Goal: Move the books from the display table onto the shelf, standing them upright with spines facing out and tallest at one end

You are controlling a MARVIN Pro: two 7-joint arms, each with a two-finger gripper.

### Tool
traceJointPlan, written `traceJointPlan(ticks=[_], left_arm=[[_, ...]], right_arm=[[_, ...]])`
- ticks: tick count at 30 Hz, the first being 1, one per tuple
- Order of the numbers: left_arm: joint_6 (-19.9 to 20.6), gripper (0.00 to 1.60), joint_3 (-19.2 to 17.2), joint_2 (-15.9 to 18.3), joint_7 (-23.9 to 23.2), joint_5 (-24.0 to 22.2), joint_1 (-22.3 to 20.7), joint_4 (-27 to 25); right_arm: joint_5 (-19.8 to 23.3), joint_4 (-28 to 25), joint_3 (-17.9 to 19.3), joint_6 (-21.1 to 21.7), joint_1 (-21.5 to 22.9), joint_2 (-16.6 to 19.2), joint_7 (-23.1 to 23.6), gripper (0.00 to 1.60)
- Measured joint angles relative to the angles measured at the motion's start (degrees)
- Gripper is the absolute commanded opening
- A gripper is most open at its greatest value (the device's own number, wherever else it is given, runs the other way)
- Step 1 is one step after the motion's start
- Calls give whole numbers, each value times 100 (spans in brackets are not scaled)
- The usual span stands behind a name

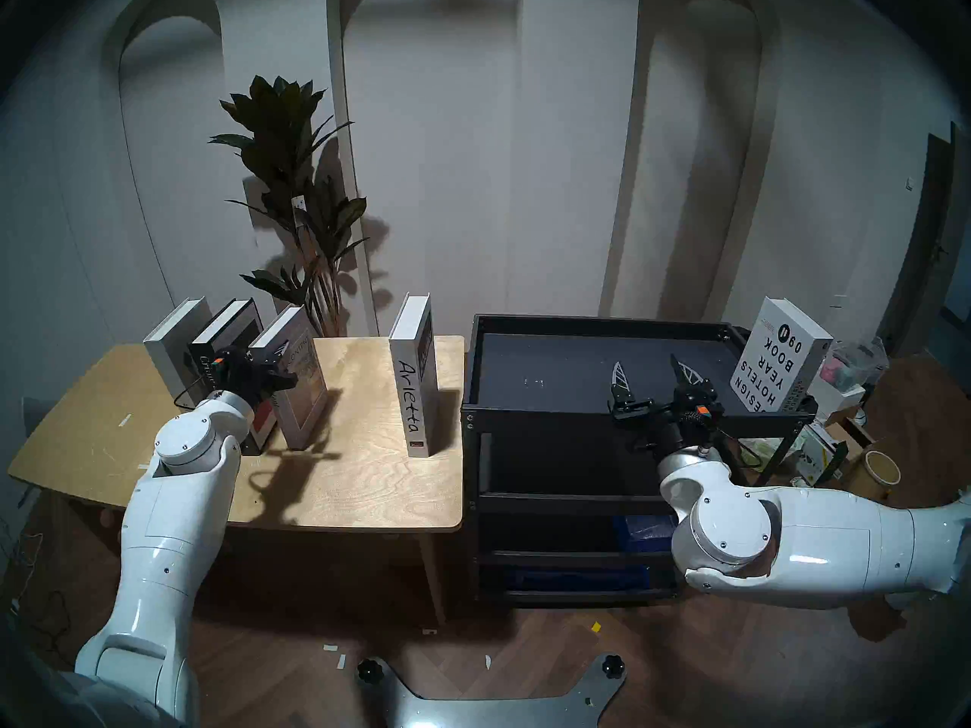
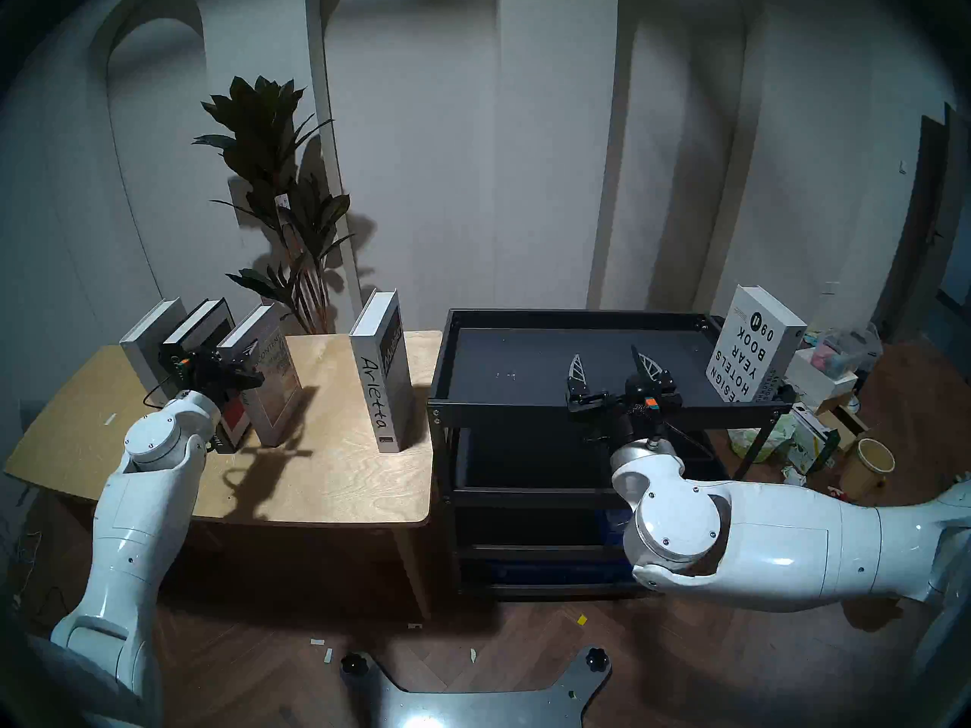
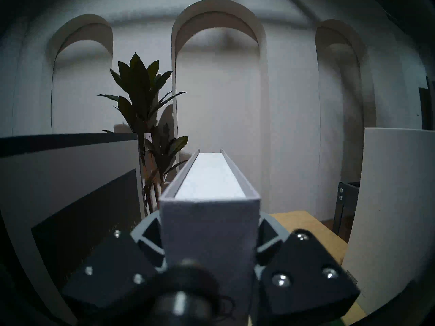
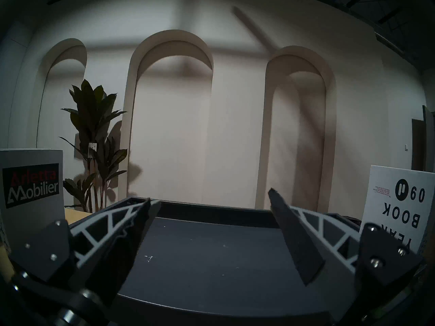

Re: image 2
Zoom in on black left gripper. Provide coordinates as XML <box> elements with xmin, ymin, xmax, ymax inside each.
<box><xmin>185</xmin><ymin>345</ymin><xmax>267</xmax><ymax>402</ymax></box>

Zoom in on white cardboard box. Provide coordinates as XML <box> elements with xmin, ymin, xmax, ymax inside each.
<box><xmin>781</xmin><ymin>347</ymin><xmax>850</xmax><ymax>409</ymax></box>

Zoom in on clear plastic storage box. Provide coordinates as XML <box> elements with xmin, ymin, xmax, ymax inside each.
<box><xmin>808</xmin><ymin>327</ymin><xmax>885</xmax><ymax>380</ymax></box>

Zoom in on grey Discontent book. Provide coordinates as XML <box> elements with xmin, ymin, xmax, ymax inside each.
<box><xmin>216</xmin><ymin>303</ymin><xmax>304</xmax><ymax>448</ymax></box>

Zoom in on brown cardboard box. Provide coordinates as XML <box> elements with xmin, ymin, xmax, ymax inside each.
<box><xmin>815</xmin><ymin>399</ymin><xmax>873</xmax><ymax>454</ymax></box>

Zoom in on white Arletta book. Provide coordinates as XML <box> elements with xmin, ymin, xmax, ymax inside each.
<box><xmin>349</xmin><ymin>288</ymin><xmax>414</xmax><ymax>454</ymax></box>

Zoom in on beige paper bucket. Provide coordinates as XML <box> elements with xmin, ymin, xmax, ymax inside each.
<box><xmin>838</xmin><ymin>438</ymin><xmax>896</xmax><ymax>500</ymax></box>

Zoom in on light wooden display table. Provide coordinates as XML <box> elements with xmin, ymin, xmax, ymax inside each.
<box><xmin>2</xmin><ymin>330</ymin><xmax>443</xmax><ymax>621</ymax></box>

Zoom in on white Design Hotels yearbook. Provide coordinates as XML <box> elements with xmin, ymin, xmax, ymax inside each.
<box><xmin>705</xmin><ymin>284</ymin><xmax>807</xmax><ymax>403</ymax></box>

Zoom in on brown door with handle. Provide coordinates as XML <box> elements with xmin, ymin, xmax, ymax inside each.
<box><xmin>872</xmin><ymin>103</ymin><xmax>960</xmax><ymax>339</ymax></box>

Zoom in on grey Statue of Liberty book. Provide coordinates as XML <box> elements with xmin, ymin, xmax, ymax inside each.
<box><xmin>119</xmin><ymin>297</ymin><xmax>188</xmax><ymax>405</ymax></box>

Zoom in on green and white carton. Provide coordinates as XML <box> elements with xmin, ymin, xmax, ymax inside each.
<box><xmin>785</xmin><ymin>403</ymin><xmax>841</xmax><ymax>475</ymax></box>

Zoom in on black metal shelf cart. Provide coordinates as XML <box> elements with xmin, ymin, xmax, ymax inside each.
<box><xmin>426</xmin><ymin>308</ymin><xmax>797</xmax><ymax>602</ymax></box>

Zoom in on black Crime and Punishment book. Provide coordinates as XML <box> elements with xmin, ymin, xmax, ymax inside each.
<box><xmin>161</xmin><ymin>299</ymin><xmax>253</xmax><ymax>454</ymax></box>

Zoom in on dark green potted plant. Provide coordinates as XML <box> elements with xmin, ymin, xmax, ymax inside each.
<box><xmin>192</xmin><ymin>76</ymin><xmax>356</xmax><ymax>335</ymax></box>

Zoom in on grey metal robot base plate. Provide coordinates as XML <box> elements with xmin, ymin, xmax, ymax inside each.
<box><xmin>339</xmin><ymin>647</ymin><xmax>612</xmax><ymax>728</ymax></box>

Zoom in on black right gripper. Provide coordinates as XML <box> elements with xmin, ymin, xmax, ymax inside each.
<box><xmin>565</xmin><ymin>344</ymin><xmax>680</xmax><ymax>446</ymax></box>

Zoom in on light green plastic bag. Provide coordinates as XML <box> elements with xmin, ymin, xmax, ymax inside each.
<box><xmin>728</xmin><ymin>414</ymin><xmax>797</xmax><ymax>463</ymax></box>

